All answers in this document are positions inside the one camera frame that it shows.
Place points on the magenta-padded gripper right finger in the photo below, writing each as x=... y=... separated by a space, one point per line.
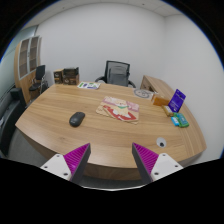
x=146 y=159

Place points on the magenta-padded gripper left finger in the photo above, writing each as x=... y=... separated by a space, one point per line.
x=77 y=158

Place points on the black computer mouse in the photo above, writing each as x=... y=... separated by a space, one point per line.
x=77 y=119

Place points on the cartoon print mouse pad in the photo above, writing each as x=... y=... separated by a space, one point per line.
x=118 y=110

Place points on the white round desk grommet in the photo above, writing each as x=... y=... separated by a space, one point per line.
x=161 y=142

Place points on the small blue box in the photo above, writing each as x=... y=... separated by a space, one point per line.
x=175 y=121

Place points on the small green box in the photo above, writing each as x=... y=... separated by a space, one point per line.
x=182 y=120

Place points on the small yellow box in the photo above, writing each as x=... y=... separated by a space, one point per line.
x=168 y=110

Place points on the orange-brown cardboard box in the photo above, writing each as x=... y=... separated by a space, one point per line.
x=160 y=100

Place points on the purple standing card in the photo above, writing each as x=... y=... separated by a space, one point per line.
x=177 y=100

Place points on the white green printed leaflet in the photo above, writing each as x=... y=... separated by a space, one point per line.
x=88 y=85

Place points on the wooden side cabinet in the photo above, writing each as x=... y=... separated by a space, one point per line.
x=156 y=84

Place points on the black sofa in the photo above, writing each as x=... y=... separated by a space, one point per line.
x=9 y=116

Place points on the large dark brown box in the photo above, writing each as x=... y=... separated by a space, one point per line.
x=71 y=76

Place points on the black mesh office chair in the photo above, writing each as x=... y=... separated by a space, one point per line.
x=117 y=74

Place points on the small black visitor chair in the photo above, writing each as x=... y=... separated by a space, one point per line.
x=40 y=72

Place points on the wooden shelf unit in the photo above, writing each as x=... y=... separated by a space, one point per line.
x=24 y=58

